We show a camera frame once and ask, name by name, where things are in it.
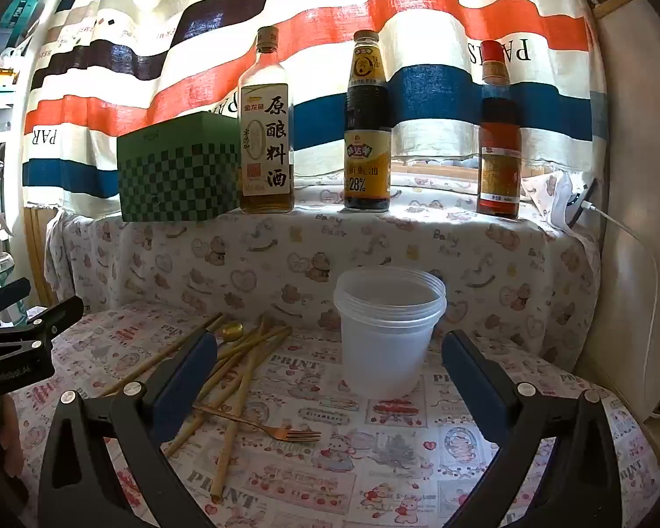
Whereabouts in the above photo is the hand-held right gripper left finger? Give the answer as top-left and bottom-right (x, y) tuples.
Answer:
(37, 329), (221, 528)

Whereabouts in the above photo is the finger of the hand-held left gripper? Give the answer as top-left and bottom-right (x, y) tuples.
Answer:
(0, 295), (84, 352)
(0, 278), (33, 334)

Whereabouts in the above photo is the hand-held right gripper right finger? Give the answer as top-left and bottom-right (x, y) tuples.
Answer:
(441, 329), (622, 528)

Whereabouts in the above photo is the clear plastic container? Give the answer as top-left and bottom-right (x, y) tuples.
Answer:
(333, 267), (447, 400)

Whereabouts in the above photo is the gold fork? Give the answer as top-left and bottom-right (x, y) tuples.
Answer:
(192, 403), (323, 443)

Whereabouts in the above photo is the person's left hand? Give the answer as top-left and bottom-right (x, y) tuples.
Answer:
(0, 395), (29, 500)

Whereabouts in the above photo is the patchwork print tablecloth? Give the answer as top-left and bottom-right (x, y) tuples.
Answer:
(19, 302), (660, 528)

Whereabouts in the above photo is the green checkered box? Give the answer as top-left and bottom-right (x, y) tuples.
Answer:
(117, 111), (242, 223)

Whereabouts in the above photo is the cluttered shelf unit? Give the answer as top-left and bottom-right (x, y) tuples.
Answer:
(0, 0), (48, 298)

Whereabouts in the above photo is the red cap sauce bottle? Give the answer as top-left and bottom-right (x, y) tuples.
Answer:
(477, 40), (522, 219)

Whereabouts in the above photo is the dark oyster sauce bottle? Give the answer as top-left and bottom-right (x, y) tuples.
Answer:
(344, 30), (393, 213)

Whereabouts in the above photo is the cooking wine bottle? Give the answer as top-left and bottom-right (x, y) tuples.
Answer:
(238, 26), (296, 215)

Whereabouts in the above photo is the striped curtain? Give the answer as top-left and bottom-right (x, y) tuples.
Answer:
(22, 0), (609, 211)

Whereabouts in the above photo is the wooden frame post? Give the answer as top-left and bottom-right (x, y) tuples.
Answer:
(25, 205), (49, 309)

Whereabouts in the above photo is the white charging cable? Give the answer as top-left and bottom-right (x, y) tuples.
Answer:
(580, 202), (660, 416)

